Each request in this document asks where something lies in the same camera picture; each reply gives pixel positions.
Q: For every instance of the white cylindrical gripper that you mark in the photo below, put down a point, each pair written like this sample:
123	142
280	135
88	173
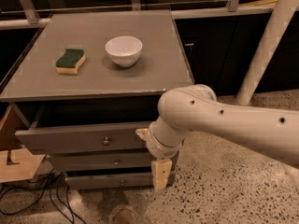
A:
155	145

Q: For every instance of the grey top drawer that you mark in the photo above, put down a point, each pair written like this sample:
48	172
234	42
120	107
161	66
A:
42	138

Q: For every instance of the grey drawer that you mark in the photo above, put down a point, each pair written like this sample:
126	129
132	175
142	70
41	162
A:
101	160
129	180
42	138

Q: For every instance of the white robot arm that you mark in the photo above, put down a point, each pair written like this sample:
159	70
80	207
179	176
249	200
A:
271	132

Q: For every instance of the grey bottom drawer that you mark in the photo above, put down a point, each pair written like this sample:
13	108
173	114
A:
129	180

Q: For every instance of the grey middle drawer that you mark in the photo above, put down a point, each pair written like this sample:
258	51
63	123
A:
101	160

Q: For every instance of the grey drawer cabinet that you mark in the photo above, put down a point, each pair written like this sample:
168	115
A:
102	91

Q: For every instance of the white ceramic bowl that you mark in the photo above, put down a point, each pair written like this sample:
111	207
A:
124	50

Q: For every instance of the green yellow sponge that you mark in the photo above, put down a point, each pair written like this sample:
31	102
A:
71	61

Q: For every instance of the wooden box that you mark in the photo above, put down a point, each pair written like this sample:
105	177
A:
16	162

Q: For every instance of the metal railing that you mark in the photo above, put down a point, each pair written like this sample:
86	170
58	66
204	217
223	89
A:
134	6

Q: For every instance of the white diagonal pole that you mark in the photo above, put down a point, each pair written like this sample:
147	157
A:
273	32

